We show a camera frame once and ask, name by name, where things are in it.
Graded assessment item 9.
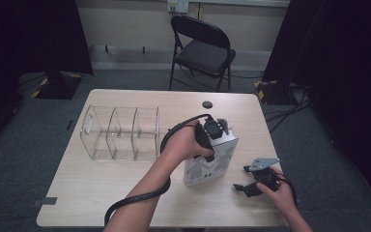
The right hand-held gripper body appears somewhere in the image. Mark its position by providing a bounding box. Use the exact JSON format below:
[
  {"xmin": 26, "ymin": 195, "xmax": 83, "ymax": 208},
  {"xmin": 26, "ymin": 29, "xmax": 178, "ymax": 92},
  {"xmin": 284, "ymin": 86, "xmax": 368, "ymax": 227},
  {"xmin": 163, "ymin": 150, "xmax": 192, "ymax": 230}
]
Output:
[{"xmin": 248, "ymin": 157, "xmax": 281, "ymax": 194}]

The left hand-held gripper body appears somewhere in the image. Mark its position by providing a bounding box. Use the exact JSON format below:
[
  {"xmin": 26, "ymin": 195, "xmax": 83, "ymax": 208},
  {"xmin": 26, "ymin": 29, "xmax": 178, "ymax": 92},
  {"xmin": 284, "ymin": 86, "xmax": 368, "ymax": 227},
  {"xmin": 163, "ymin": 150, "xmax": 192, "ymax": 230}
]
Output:
[{"xmin": 194, "ymin": 115, "xmax": 224, "ymax": 152}]

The white book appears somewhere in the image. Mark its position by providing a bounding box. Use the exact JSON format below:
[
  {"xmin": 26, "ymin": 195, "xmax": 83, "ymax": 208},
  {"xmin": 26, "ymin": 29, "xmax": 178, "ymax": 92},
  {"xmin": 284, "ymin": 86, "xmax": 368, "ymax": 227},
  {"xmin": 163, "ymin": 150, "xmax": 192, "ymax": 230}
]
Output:
[{"xmin": 182, "ymin": 132, "xmax": 240, "ymax": 189}]

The clear acrylic file organizer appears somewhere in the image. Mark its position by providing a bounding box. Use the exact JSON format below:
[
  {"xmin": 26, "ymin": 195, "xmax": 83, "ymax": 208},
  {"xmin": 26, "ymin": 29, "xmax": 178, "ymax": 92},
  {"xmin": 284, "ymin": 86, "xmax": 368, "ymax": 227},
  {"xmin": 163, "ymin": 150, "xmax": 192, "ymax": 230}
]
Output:
[{"xmin": 79, "ymin": 103, "xmax": 161, "ymax": 162}]

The person's right hand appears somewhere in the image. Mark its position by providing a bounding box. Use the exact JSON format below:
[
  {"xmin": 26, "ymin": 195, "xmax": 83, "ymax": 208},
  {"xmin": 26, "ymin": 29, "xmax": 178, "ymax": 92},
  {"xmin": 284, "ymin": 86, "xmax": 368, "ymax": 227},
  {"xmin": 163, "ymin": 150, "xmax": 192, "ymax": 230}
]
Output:
[{"xmin": 255, "ymin": 166, "xmax": 300, "ymax": 218}]

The person's left hand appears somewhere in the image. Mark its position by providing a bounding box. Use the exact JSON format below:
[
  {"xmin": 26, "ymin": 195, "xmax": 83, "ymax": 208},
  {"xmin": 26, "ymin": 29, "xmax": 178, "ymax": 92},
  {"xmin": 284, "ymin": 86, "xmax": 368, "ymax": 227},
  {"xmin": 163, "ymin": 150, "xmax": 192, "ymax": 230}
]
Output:
[{"xmin": 161, "ymin": 120, "xmax": 214, "ymax": 164}]

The black stand base striped tape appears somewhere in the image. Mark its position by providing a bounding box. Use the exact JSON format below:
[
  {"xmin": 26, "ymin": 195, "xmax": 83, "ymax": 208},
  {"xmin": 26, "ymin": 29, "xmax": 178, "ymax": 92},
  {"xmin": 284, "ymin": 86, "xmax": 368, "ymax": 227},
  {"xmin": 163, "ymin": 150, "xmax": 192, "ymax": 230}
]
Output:
[
  {"xmin": 31, "ymin": 71, "xmax": 85, "ymax": 101},
  {"xmin": 253, "ymin": 79, "xmax": 294, "ymax": 106}
]

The black folding chair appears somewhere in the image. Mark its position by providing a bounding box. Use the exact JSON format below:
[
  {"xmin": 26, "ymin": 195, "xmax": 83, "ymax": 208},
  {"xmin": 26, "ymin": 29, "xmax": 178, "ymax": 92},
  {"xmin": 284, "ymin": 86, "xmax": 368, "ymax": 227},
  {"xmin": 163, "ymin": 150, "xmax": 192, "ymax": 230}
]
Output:
[{"xmin": 168, "ymin": 14, "xmax": 238, "ymax": 93}]

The black curtain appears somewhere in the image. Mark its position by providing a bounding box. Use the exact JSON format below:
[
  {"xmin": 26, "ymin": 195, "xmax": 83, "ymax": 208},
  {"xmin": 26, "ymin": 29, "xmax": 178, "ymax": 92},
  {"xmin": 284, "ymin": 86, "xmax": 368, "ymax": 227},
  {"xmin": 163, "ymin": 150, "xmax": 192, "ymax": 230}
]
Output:
[
  {"xmin": 0, "ymin": 0, "xmax": 94, "ymax": 153},
  {"xmin": 262, "ymin": 0, "xmax": 371, "ymax": 206}
]

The grey tape strip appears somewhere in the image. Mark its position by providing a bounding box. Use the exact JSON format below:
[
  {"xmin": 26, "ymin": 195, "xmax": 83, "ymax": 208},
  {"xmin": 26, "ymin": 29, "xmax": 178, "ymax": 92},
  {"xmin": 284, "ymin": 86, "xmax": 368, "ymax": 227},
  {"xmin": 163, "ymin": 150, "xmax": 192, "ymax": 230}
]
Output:
[{"xmin": 32, "ymin": 196, "xmax": 59, "ymax": 208}]

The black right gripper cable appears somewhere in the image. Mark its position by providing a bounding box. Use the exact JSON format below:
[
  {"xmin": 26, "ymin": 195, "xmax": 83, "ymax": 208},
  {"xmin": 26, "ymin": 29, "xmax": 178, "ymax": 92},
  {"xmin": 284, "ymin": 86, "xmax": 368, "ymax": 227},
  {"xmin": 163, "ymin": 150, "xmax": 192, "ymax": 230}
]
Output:
[{"xmin": 273, "ymin": 173, "xmax": 300, "ymax": 208}]

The black floor cable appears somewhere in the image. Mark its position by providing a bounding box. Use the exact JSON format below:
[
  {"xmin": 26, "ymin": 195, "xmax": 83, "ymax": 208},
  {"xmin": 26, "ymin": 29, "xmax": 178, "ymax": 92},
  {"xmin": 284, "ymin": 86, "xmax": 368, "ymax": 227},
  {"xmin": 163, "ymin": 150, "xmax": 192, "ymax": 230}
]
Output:
[
  {"xmin": 265, "ymin": 96, "xmax": 312, "ymax": 133},
  {"xmin": 288, "ymin": 82, "xmax": 312, "ymax": 109}
]

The grey wall trunking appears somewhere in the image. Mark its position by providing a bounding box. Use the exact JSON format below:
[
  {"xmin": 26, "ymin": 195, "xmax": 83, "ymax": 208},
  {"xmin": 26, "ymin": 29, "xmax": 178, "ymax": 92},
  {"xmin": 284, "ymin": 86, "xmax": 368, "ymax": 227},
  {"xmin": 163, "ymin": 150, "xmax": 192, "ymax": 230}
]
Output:
[{"xmin": 88, "ymin": 43, "xmax": 175, "ymax": 65}]

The white wall socket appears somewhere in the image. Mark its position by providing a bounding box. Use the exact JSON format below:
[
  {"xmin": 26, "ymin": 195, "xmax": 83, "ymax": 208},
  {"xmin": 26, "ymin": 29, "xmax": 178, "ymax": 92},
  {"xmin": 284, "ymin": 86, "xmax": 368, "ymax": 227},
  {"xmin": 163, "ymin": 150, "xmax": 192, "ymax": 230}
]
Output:
[{"xmin": 166, "ymin": 0, "xmax": 189, "ymax": 15}]

